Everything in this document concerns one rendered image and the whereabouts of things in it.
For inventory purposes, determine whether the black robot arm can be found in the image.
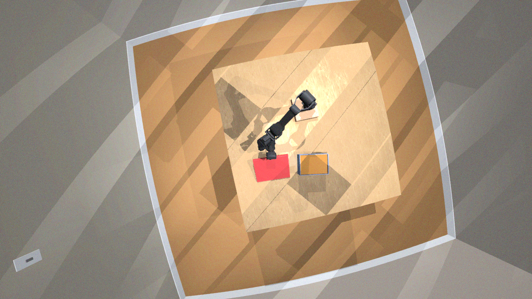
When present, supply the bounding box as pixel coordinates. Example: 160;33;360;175
257;90;317;151

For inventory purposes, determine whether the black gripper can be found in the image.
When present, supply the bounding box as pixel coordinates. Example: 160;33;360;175
266;141;277;160

